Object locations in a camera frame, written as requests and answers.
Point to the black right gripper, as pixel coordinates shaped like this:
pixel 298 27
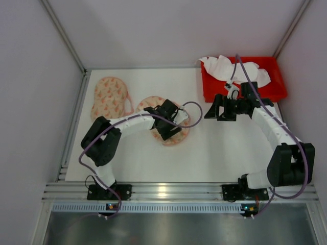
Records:
pixel 227 108

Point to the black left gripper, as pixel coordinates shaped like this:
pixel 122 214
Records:
pixel 168 130

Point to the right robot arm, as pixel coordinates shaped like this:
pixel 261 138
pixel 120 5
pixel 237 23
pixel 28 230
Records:
pixel 292 160

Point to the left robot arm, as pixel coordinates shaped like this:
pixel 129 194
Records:
pixel 102 139

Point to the red plastic tray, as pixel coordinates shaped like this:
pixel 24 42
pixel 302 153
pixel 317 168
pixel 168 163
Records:
pixel 275 90

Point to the white bras pile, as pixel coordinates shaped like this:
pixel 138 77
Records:
pixel 222 68

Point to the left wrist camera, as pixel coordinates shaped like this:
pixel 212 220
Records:
pixel 180 116

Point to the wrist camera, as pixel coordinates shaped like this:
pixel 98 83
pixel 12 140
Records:
pixel 232 90
pixel 180 116

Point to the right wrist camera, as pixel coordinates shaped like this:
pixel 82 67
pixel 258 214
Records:
pixel 232 90

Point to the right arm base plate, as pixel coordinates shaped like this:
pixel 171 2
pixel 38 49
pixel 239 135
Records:
pixel 233 192

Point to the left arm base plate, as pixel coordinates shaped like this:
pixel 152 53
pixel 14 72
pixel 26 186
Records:
pixel 97 193

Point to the aluminium front rail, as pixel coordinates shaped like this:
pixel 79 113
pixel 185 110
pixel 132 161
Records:
pixel 141 191

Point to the slotted cable duct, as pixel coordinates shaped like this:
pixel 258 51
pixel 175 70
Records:
pixel 154 208

